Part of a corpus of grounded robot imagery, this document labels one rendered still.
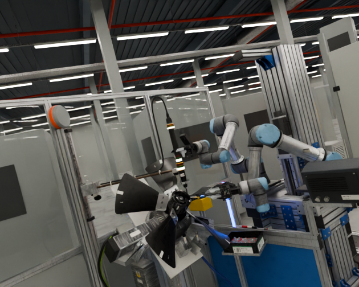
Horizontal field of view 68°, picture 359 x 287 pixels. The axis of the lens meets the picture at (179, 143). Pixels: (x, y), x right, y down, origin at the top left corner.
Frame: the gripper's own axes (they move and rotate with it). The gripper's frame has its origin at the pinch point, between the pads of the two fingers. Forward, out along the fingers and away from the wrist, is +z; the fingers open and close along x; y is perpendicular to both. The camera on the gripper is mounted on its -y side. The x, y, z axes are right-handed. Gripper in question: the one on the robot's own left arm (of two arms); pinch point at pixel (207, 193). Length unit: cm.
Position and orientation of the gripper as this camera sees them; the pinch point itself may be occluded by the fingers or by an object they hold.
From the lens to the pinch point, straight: 164.8
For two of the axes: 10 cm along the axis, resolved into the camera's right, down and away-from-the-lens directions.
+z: -9.5, 2.4, 1.9
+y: -1.5, 1.6, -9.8
